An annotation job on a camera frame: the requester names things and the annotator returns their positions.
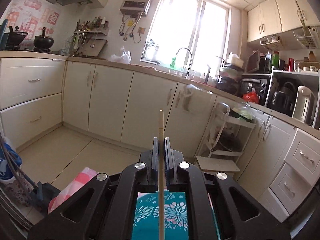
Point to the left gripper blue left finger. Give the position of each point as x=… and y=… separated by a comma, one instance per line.
x=154, y=164

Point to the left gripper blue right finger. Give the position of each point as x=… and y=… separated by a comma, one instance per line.
x=169, y=163

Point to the bamboo chopstick pair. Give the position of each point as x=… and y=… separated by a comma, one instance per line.
x=161, y=175

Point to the white rolling kitchen cart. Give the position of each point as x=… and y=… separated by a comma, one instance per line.
x=224, y=142

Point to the chrome sink faucet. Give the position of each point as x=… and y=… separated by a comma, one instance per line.
x=188, y=59

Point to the red white checkered tablecloth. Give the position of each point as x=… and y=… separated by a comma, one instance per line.
x=77, y=183

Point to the red plastic bag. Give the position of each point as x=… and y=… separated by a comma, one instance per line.
x=251, y=97

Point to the white plastic bag on counter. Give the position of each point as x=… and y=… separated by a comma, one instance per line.
x=123, y=57

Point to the dark dustpan on floor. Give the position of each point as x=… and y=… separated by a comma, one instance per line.
x=45, y=194

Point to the black toaster oven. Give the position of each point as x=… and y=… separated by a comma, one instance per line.
x=257, y=85

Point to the white electric kettle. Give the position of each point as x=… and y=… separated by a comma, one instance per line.
x=304, y=105

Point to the blue patterned shopping bag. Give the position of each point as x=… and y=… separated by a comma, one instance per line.
x=7, y=176

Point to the black pot with lid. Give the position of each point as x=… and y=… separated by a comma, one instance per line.
x=43, y=43

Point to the black wok on stove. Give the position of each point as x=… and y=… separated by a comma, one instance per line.
x=15, y=38

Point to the wall utensil rack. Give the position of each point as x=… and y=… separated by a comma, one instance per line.
x=90, y=37

